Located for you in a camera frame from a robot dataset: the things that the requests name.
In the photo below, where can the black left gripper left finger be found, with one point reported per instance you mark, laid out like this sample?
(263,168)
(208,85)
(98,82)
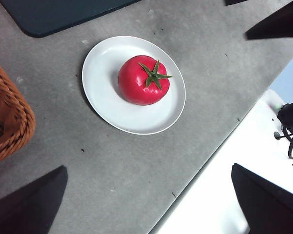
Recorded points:
(27,207)

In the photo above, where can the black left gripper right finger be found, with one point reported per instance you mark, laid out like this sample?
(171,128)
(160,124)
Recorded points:
(268,204)

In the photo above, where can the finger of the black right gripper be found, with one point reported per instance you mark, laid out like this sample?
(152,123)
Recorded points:
(234,2)
(280,24)

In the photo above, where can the red tomato with green stem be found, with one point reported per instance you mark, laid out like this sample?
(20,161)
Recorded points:
(136,85)

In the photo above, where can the brown wicker basket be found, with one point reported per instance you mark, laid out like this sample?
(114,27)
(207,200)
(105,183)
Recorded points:
(7,114)

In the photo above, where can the white round plate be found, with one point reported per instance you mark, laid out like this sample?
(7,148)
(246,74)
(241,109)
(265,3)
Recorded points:
(102,97)

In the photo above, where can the dark rectangular cutting board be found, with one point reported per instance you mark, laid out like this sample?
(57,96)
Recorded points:
(58,14)

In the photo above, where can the black camera on stand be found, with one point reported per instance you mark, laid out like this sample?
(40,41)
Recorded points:
(291,114)

